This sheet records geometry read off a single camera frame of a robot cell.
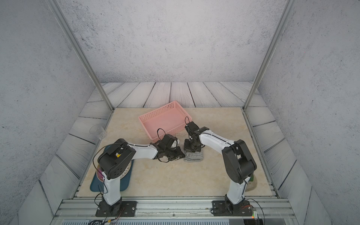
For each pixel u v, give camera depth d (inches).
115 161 19.9
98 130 40.7
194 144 30.3
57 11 28.1
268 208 29.4
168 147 31.1
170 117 45.9
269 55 34.7
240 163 18.9
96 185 32.0
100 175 31.7
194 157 35.0
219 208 28.6
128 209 28.6
